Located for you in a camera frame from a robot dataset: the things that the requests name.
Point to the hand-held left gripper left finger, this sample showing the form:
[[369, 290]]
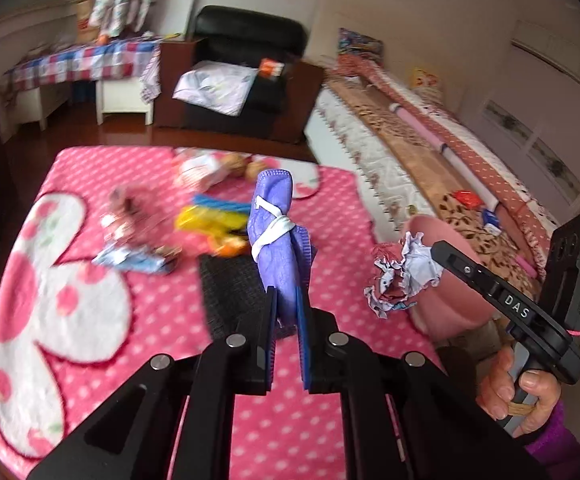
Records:
[[271, 332]]

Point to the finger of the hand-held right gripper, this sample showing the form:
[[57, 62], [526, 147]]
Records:
[[470, 270]]

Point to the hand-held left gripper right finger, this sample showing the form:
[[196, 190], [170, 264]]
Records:
[[304, 352]]

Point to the pink plastic basin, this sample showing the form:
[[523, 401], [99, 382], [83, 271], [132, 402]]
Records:
[[445, 310]]

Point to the purple cloth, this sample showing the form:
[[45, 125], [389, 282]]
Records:
[[275, 260]]

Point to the printed paper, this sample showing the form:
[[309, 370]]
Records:
[[395, 275]]

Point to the white and orange plastic bag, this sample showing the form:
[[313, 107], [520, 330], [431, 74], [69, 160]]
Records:
[[199, 170]]

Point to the silver wrapper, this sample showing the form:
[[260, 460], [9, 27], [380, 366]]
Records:
[[129, 210]]

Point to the person's right forearm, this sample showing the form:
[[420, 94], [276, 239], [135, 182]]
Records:
[[560, 440]]

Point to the person's right hand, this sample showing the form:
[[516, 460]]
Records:
[[500, 385]]

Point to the blue packet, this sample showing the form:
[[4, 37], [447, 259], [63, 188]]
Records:
[[491, 220]]

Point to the black woven mat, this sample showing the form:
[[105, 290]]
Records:
[[229, 290]]

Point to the red packet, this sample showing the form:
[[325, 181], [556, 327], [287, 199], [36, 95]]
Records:
[[466, 198]]

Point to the orange wrapper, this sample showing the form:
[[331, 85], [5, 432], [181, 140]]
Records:
[[229, 246]]

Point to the pink polka-dot blanket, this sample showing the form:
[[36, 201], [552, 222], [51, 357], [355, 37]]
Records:
[[169, 350]]

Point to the bed with patterned covers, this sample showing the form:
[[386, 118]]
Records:
[[420, 160]]

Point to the yellow plastic bag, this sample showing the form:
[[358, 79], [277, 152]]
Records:
[[204, 220]]

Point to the pink rolled tube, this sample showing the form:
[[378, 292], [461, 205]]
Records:
[[435, 140]]

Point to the blue plastic strip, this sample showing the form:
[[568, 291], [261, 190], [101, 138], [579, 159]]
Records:
[[219, 201]]

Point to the blue snack wrapper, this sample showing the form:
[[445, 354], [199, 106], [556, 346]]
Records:
[[129, 260]]

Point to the walnut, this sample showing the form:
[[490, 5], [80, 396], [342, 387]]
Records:
[[234, 165], [257, 168]]

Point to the white quilted mattress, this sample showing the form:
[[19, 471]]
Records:
[[350, 145]]

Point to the yellow cushion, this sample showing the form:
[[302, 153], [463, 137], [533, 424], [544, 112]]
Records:
[[424, 80]]

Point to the brown wooden side cabinet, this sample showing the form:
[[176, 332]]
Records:
[[172, 85], [307, 100]]

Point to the colourful printed pillow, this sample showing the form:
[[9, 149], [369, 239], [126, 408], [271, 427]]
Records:
[[360, 45]]

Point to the white floral pillow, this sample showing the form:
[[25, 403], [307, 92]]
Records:
[[214, 87]]

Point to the orange box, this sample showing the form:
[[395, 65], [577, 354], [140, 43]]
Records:
[[271, 68]]

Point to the black leather armchair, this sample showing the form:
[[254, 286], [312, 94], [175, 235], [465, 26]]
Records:
[[250, 30]]

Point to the white low cabinet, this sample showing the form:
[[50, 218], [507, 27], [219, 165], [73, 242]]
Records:
[[29, 102]]

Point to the checked tablecloth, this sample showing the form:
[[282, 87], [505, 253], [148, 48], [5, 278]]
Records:
[[69, 62]]

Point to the orange fruit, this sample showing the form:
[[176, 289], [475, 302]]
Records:
[[103, 39]]

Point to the cardboard box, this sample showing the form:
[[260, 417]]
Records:
[[87, 20]]

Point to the white wall cabinet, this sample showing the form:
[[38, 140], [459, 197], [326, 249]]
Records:
[[545, 110]]

